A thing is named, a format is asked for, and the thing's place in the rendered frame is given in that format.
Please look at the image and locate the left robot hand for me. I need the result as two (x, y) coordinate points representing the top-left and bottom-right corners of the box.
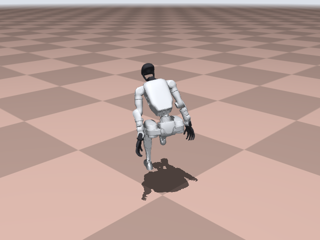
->
(135, 133), (144, 157)

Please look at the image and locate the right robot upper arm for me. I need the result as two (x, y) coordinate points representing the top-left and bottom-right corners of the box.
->
(166, 80), (184, 109)

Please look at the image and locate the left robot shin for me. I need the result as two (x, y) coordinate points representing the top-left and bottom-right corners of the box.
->
(143, 127), (152, 163)

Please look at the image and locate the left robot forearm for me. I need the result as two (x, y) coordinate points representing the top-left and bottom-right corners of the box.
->
(132, 109), (145, 139)

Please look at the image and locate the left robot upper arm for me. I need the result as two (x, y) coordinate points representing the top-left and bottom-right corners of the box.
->
(134, 86), (145, 116)

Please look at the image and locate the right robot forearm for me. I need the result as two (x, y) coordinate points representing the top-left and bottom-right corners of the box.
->
(179, 100), (191, 126)

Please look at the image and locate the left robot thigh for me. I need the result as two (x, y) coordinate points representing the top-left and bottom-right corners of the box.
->
(143, 119), (161, 138)

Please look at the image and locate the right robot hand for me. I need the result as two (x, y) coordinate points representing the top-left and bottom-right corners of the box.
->
(183, 121), (195, 140)

